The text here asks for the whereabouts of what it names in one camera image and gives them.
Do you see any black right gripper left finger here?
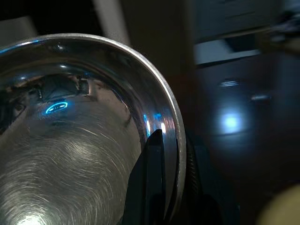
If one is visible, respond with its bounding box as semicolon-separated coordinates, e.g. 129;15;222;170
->
121;129;166;225

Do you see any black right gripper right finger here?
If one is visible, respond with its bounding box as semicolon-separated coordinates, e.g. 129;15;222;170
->
180;133;240;225

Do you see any stainless steel bowl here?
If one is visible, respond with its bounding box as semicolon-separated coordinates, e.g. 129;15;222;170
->
0;33;188;225

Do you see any dark wooden dining table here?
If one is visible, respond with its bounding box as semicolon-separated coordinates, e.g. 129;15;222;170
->
131;52;300;225

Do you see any pale yellow round plate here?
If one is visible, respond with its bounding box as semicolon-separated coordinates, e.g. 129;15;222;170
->
255;184;300;225

